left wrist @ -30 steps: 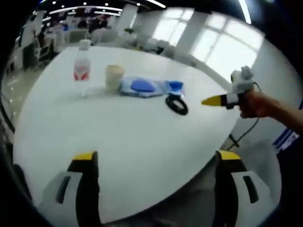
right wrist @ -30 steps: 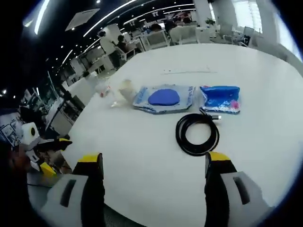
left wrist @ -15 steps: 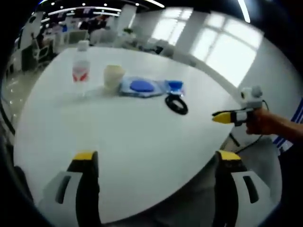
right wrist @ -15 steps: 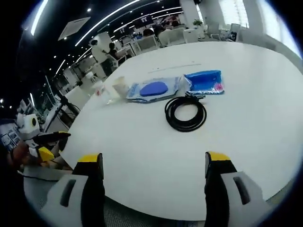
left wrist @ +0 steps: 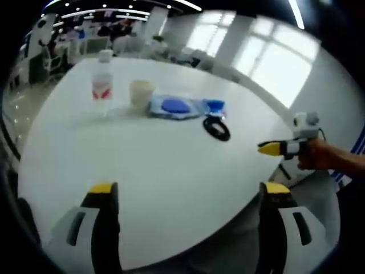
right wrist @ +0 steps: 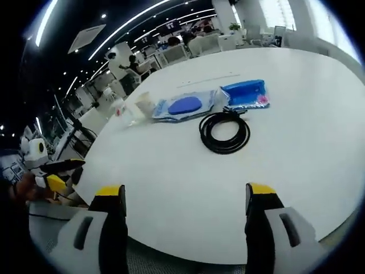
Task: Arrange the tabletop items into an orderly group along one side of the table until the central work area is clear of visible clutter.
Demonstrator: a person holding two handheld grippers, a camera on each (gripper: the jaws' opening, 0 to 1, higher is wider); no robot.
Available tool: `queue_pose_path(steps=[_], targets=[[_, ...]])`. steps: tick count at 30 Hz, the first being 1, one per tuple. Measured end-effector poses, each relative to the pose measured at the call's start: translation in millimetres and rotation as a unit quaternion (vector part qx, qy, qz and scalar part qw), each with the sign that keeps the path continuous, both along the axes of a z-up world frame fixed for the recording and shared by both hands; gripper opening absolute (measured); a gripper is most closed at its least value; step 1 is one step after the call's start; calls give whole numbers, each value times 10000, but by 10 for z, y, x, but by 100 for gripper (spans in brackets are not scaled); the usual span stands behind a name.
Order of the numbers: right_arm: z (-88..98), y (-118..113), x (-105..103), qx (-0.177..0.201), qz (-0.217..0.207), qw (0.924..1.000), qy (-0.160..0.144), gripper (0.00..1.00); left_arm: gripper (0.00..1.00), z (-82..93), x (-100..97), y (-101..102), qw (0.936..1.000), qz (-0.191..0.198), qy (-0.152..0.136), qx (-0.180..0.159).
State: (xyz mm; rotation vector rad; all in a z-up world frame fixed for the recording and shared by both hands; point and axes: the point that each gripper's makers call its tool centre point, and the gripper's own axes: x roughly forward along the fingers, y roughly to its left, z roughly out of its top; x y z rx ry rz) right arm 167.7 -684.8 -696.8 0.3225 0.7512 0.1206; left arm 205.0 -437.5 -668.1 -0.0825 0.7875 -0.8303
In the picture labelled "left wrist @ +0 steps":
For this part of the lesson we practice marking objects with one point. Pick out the black chair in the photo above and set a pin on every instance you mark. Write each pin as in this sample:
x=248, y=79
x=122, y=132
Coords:
x=28, y=222

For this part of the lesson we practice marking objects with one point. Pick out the white table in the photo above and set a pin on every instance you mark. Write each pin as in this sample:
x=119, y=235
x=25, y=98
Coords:
x=157, y=162

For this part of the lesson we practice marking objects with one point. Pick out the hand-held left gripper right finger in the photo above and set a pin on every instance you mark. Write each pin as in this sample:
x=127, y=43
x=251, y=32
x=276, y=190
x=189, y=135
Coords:
x=271, y=228

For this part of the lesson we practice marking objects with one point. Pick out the potted green plant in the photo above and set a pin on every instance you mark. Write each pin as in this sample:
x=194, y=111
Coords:
x=158, y=37

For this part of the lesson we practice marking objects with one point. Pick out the person's right hand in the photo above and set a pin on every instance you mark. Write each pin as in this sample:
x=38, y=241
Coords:
x=319, y=155

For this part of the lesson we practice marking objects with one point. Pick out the small blue packet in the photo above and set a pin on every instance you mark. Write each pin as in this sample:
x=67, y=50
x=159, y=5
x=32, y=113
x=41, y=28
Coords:
x=215, y=107

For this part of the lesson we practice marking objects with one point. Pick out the small bright window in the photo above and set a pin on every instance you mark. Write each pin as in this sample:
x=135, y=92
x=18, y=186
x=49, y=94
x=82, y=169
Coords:
x=211, y=34

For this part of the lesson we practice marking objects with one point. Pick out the white paper cup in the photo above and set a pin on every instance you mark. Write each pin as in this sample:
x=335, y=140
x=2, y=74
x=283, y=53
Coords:
x=141, y=97

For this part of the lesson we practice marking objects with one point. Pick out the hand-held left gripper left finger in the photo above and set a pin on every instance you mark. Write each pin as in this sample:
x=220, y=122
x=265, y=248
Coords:
x=105, y=228

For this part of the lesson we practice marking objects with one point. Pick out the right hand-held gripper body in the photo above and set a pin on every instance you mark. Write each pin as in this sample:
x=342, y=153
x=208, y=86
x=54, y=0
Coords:
x=306, y=125

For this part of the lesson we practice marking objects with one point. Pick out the black metal frame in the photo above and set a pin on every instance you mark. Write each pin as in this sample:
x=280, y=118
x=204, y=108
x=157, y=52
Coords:
x=10, y=142

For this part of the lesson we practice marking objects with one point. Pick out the curved ceiling light strip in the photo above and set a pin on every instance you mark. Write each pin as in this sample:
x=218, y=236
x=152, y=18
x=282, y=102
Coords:
x=191, y=5

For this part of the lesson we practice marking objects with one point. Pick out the clear plastic bottle red label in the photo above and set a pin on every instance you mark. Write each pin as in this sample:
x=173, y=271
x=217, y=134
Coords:
x=102, y=82

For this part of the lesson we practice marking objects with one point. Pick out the blue wet wipes pack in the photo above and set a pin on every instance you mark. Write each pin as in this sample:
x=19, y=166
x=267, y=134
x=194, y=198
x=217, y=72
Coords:
x=171, y=107

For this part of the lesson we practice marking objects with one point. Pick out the straight ceiling light strip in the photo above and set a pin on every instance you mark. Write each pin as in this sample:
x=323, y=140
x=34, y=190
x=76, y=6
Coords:
x=296, y=14

